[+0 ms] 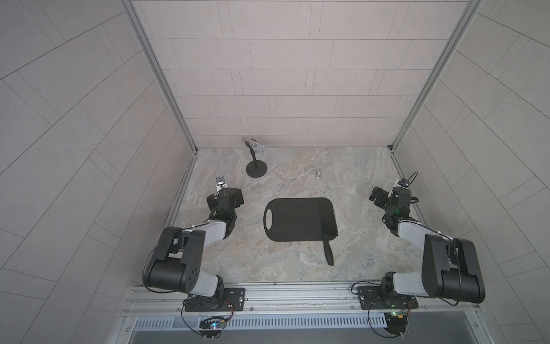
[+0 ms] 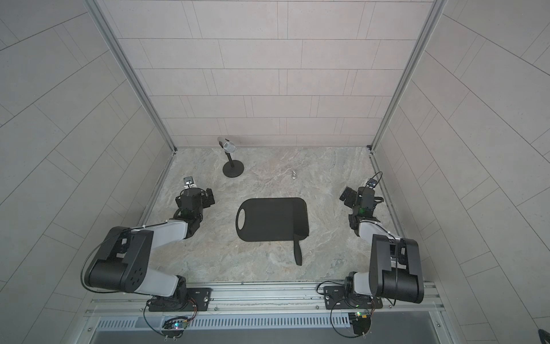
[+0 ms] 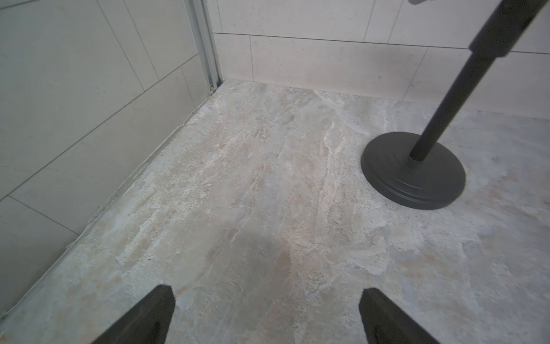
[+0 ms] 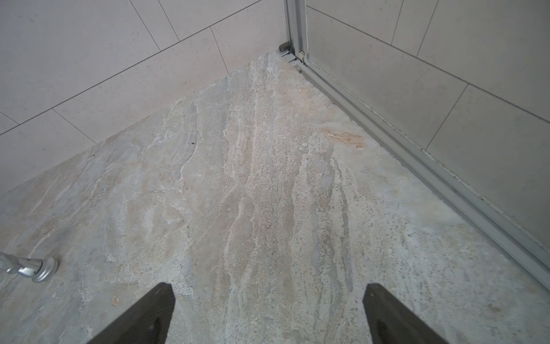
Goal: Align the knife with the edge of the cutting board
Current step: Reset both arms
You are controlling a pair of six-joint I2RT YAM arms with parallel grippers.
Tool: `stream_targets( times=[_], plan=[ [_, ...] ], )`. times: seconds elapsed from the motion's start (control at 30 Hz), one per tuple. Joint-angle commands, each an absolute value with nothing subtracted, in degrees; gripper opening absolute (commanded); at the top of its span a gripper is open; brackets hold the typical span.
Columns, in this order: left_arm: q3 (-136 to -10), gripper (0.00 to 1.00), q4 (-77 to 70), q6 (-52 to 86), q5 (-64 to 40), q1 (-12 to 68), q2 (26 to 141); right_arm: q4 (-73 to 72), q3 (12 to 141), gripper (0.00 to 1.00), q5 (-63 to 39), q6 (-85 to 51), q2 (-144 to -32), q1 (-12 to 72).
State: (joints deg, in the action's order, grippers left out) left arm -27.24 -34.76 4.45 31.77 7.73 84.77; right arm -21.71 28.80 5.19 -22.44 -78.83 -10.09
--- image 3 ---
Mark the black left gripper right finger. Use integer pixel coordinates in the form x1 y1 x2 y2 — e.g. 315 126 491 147
359 288 440 344

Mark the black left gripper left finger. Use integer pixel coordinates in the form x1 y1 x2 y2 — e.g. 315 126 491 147
93 285 176 344

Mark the black microphone stand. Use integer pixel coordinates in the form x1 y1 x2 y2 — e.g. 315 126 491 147
360 0 546 210

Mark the left corner aluminium post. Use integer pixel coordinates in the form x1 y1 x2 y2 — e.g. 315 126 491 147
185 0 223 94

